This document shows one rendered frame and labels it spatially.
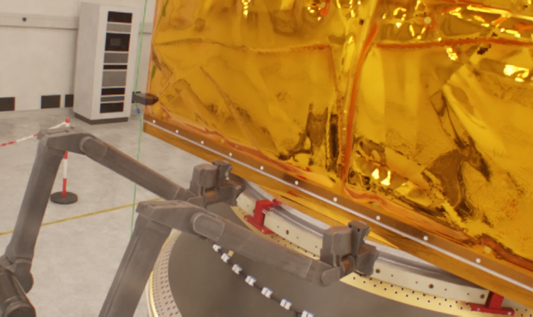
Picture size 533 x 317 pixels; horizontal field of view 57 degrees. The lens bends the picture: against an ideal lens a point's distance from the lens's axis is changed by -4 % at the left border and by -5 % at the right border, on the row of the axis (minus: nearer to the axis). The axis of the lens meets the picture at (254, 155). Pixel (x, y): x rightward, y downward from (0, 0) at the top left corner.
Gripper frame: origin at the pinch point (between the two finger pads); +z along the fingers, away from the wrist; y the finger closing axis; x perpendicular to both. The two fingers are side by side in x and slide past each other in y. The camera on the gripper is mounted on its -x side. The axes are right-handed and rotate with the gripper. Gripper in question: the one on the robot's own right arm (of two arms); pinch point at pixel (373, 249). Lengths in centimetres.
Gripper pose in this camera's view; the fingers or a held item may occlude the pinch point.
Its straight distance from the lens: 145.6
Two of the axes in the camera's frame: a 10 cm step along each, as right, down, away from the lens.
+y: -7.3, -3.0, 6.2
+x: -1.5, 9.5, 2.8
